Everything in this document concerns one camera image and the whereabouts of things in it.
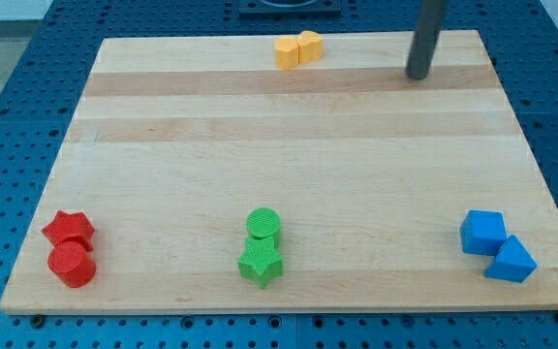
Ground wooden board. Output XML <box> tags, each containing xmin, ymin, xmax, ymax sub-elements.
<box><xmin>0</xmin><ymin>30</ymin><xmax>558</xmax><ymax>315</ymax></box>

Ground green cylinder block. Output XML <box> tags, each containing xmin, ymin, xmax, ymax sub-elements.
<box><xmin>246</xmin><ymin>207</ymin><xmax>281</xmax><ymax>247</ymax></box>

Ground green star block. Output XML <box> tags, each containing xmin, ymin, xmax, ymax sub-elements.
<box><xmin>237</xmin><ymin>238</ymin><xmax>283</xmax><ymax>289</ymax></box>

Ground yellow block left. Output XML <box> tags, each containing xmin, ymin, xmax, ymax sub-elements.
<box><xmin>273</xmin><ymin>36</ymin><xmax>299</xmax><ymax>70</ymax></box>

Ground yellow heart block right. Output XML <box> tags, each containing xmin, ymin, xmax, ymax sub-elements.
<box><xmin>296</xmin><ymin>30</ymin><xmax>324</xmax><ymax>64</ymax></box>

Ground blue cube block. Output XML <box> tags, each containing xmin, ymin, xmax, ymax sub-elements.
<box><xmin>459</xmin><ymin>209</ymin><xmax>507</xmax><ymax>256</ymax></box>

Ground red star block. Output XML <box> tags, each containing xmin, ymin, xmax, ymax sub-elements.
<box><xmin>42</xmin><ymin>210</ymin><xmax>95</xmax><ymax>251</ymax></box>

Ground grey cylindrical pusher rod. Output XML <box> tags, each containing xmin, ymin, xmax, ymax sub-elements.
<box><xmin>405</xmin><ymin>0</ymin><xmax>449</xmax><ymax>80</ymax></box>

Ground red cylinder block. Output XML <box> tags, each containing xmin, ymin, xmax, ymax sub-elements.
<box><xmin>47</xmin><ymin>241</ymin><xmax>96</xmax><ymax>288</ymax></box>

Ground blue triangular block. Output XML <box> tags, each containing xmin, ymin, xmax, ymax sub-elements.
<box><xmin>484</xmin><ymin>235</ymin><xmax>537</xmax><ymax>283</ymax></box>

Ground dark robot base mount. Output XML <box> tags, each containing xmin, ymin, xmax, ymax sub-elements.
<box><xmin>235</xmin><ymin>0</ymin><xmax>342</xmax><ymax>17</ymax></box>

